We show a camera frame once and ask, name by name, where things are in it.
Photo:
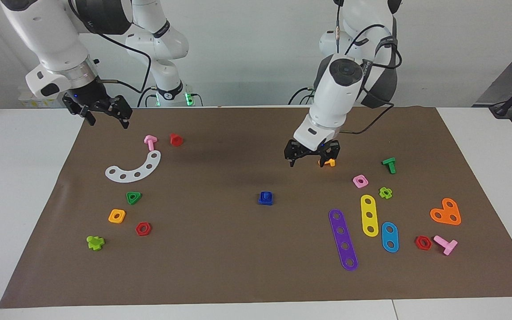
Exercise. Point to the orange heart-shaped plate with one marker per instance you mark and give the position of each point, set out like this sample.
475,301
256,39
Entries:
446,214

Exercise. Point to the pink square nut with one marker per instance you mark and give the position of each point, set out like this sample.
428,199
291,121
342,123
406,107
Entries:
365,183

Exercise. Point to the blue square nut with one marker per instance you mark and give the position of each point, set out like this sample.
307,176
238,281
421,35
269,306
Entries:
265,202

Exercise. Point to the green triangle nut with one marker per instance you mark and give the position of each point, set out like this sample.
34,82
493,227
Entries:
137,196

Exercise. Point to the red plastic bolt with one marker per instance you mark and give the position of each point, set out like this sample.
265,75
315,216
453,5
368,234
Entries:
176,140

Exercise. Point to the green plastic bolt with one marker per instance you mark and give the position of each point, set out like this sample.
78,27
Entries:
390,165

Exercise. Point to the brown table mat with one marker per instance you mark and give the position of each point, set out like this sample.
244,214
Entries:
238,258

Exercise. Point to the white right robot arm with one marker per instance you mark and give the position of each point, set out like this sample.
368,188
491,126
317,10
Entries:
47,40

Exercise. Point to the white curved perforated plate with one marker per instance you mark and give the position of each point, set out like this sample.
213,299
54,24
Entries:
130,177

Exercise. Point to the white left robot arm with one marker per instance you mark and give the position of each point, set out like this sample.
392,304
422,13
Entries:
340,89

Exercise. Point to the lime green cross bolt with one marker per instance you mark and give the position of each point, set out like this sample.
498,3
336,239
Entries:
95,243

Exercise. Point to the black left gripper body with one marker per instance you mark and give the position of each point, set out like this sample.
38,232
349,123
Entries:
309,151

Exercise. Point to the orange plastic bolt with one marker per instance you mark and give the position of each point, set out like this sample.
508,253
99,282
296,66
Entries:
332,163

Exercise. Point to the orange square nut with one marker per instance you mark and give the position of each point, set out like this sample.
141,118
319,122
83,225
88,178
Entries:
122,213

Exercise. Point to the red hexagon nut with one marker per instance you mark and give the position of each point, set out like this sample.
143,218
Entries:
138,230
417,242

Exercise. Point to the purple four-hole plate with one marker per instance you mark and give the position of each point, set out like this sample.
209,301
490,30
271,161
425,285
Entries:
343,238

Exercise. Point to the white background box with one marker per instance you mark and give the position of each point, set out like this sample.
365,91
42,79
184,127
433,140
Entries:
29,102

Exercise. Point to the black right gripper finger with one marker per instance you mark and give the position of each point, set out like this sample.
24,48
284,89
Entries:
91,118
126,123

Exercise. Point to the yellow three-hole plate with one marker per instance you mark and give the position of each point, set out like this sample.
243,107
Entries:
369,207

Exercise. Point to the pink plastic bolt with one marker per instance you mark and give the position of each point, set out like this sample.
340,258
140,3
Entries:
449,246
150,143

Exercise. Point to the blue two-hole plate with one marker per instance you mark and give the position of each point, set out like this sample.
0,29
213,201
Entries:
390,237

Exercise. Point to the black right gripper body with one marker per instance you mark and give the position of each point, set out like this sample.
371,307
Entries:
96,100

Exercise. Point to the lime green cross nut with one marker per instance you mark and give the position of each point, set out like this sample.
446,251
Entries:
382,192

